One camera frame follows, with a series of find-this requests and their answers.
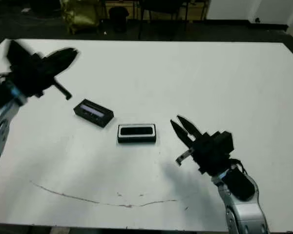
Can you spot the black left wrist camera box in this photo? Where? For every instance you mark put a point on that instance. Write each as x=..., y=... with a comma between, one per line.
x=17, y=52

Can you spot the black office chair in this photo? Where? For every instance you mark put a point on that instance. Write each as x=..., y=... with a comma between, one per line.
x=161, y=7

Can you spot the black trash bin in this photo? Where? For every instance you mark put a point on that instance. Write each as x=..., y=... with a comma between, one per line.
x=119, y=19

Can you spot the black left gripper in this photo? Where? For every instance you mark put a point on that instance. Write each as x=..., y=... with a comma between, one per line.
x=31, y=75

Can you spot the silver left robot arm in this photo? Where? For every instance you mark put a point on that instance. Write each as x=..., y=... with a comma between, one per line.
x=5, y=117

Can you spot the black box lid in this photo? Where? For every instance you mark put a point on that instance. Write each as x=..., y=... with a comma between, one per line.
x=100, y=119

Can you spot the black box base white insert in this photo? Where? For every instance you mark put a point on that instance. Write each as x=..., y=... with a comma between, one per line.
x=136, y=140

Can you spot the slim black camera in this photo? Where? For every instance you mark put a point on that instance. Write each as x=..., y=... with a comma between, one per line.
x=136, y=131

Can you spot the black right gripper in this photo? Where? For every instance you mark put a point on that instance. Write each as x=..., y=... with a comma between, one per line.
x=210, y=156

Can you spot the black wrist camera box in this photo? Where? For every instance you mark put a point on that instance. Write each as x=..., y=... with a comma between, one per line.
x=225, y=142
x=17, y=52

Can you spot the white paper sheet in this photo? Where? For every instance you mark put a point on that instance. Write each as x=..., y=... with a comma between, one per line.
x=26, y=10

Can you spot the yellow-green plastic bag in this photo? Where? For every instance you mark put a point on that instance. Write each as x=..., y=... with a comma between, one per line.
x=79, y=15

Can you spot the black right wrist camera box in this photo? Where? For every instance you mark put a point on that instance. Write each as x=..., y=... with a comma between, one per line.
x=225, y=142

